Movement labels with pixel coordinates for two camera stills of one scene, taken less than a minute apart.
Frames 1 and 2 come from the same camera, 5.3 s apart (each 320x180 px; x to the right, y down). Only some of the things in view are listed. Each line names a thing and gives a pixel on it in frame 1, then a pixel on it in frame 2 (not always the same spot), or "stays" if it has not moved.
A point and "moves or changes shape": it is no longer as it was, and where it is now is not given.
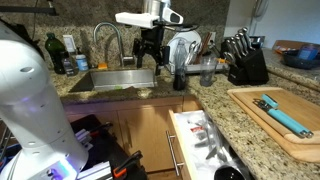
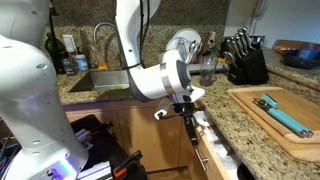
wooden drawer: [199, 148] moves or changes shape
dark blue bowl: [306, 57] stays
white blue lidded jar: [82, 63] stays
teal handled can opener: [267, 104] stays
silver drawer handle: [173, 153] to [201, 160]
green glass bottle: [57, 51] stays
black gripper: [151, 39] to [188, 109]
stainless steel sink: [115, 79] stays
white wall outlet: [69, 43] stays
